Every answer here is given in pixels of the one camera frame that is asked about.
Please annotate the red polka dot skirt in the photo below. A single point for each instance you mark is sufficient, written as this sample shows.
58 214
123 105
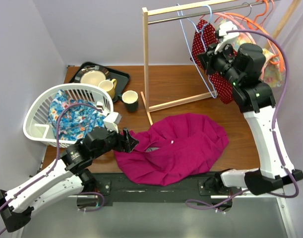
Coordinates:
222 86

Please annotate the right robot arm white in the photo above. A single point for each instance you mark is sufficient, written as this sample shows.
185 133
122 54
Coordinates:
255 99

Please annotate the orange plastic hanger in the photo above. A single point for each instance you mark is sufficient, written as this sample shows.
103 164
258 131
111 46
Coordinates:
256 24

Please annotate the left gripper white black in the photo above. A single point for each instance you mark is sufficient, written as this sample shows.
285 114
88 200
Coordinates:
127 142

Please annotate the yellow mug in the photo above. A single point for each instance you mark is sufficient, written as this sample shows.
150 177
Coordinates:
109 86

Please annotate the black mug cream inside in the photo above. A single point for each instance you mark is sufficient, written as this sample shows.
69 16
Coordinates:
130 100

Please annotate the floral pastel skirt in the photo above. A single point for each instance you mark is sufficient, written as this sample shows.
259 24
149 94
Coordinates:
270 73

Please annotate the wooden clothes rack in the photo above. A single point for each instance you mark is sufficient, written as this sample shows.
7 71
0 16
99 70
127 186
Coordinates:
161 11

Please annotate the cream plate black rim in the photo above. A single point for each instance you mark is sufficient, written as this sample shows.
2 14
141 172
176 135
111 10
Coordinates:
92 74

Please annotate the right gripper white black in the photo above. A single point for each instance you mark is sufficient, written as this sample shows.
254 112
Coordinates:
209 57

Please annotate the black tray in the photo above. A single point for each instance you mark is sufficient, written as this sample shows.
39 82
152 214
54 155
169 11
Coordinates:
122 77

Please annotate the magenta cloth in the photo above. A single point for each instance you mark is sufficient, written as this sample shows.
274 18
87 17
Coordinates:
172 149

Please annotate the white laundry basket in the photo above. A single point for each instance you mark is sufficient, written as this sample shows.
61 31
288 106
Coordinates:
36 126

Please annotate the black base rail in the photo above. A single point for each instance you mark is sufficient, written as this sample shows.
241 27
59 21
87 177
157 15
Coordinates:
205 187

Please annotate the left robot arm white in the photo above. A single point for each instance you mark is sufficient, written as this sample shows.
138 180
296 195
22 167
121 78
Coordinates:
67 175

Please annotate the pink plastic hanger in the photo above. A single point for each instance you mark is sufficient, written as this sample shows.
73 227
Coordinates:
232 19

